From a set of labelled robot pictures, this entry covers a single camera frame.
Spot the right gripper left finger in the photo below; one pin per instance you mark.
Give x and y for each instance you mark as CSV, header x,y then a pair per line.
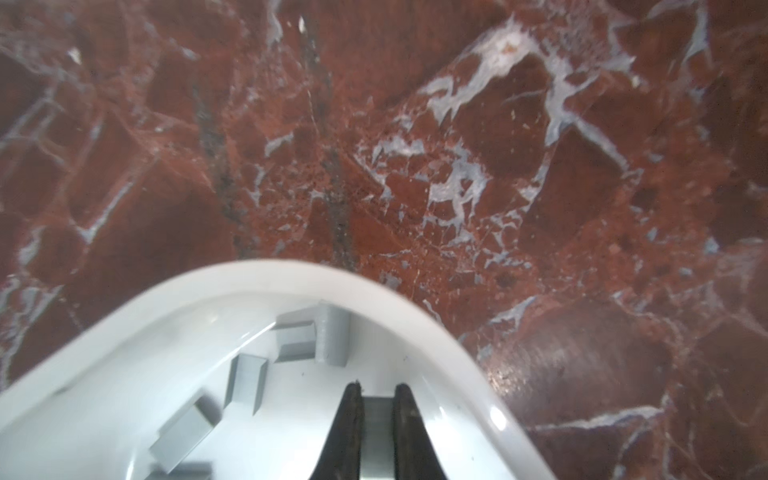
x,y
341,454

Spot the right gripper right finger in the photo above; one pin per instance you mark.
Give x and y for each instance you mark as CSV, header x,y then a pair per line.
x,y
414,454

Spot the grey staple strip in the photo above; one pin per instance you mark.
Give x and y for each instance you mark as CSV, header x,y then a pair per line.
x,y
184,431
246,382
332,335
377,454
295,342

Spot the white plastic tray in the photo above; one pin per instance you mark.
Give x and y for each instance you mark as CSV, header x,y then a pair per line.
x,y
267,369

